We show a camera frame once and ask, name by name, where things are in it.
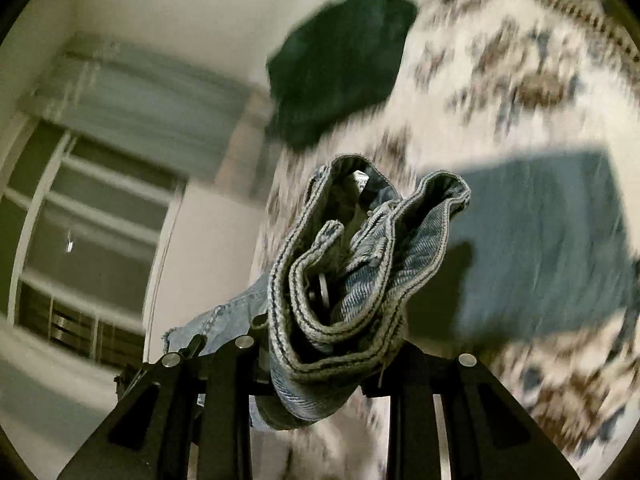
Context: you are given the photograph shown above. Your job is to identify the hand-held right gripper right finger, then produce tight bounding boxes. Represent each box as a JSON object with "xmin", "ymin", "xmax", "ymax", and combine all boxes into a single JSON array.
[{"xmin": 361, "ymin": 340, "xmax": 583, "ymax": 480}]

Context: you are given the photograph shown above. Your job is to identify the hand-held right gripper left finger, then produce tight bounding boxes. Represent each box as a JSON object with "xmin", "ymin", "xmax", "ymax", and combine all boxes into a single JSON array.
[{"xmin": 56, "ymin": 314, "xmax": 271, "ymax": 480}]

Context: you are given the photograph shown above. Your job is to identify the light blue denim pants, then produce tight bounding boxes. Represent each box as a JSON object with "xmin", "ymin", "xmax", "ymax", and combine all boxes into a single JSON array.
[{"xmin": 161, "ymin": 154, "xmax": 472, "ymax": 432}]

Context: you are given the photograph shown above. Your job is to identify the blue folded garment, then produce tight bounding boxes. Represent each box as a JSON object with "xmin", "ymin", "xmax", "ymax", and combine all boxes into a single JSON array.
[{"xmin": 407, "ymin": 149, "xmax": 640, "ymax": 343}]

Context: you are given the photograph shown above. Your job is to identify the white framed window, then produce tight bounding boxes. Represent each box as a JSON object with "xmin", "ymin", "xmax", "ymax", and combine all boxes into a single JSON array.
[{"xmin": 0, "ymin": 110, "xmax": 188, "ymax": 368}]

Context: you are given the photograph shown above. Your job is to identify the grey window curtain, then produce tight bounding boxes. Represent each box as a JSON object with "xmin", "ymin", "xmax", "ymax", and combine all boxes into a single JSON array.
[{"xmin": 27, "ymin": 40, "xmax": 271, "ymax": 183}]

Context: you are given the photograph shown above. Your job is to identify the floral patterned bed blanket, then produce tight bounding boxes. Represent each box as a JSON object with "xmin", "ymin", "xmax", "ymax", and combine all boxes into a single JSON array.
[{"xmin": 250, "ymin": 0, "xmax": 640, "ymax": 480}]

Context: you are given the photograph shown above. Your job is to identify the dark green folded garment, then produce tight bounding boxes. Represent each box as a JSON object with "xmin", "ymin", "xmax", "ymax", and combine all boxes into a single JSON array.
[{"xmin": 265, "ymin": 0, "xmax": 420, "ymax": 151}]

